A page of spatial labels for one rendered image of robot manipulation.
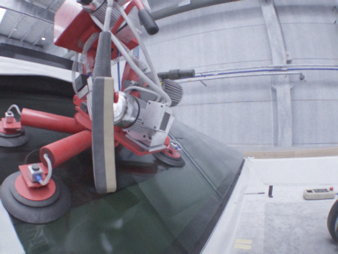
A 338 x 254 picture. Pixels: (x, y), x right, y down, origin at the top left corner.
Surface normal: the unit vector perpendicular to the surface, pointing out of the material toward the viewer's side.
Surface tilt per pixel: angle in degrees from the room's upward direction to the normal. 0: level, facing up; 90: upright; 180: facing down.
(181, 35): 90
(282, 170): 90
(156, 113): 82
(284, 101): 90
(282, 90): 90
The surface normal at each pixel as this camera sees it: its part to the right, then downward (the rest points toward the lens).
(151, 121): -0.38, -0.14
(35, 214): 0.53, -0.69
